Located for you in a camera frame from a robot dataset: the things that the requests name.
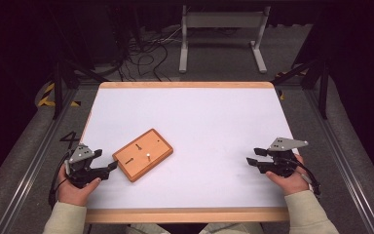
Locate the person's left hand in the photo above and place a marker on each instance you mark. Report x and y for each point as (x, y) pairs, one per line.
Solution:
(73, 195)

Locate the wooden board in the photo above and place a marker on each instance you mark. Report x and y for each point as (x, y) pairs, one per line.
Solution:
(149, 146)

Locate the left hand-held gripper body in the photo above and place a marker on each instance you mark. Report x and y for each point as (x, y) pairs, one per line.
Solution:
(78, 169)

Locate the yellow black floor tape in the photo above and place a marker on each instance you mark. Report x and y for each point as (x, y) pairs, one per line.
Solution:
(282, 95)
(47, 96)

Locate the white peg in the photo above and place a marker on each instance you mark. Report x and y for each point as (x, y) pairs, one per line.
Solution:
(148, 157)

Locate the person's right hand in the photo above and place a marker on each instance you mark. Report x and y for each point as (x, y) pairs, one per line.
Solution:
(292, 185)

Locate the white metal table frame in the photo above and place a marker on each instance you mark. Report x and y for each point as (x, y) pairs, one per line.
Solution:
(222, 19)

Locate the black metal stand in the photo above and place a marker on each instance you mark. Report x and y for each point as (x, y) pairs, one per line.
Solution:
(57, 87)
(323, 87)

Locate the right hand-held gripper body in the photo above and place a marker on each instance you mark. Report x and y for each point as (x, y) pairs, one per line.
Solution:
(282, 162)

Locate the black screw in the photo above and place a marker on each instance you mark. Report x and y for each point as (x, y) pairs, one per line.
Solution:
(138, 147)
(129, 161)

